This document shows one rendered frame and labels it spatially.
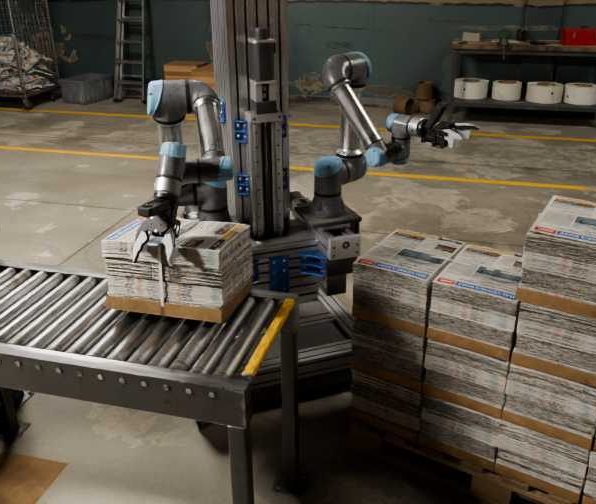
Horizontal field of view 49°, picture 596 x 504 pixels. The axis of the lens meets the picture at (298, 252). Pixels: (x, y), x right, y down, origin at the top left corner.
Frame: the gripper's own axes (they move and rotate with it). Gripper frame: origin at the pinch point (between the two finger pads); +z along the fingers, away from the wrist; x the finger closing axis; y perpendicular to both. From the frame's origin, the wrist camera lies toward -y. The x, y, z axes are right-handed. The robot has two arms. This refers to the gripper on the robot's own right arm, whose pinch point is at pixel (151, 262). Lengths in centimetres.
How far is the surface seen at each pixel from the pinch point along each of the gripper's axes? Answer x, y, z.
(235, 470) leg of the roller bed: -29, 12, 53
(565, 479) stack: -123, 76, 49
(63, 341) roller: 26.3, 5.1, 25.2
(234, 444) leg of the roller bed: -29, 7, 46
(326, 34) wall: 116, 597, -391
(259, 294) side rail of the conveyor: -20.3, 39.5, 2.2
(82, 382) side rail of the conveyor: 14.3, -0.6, 35.4
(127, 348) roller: 6.5, 6.8, 24.7
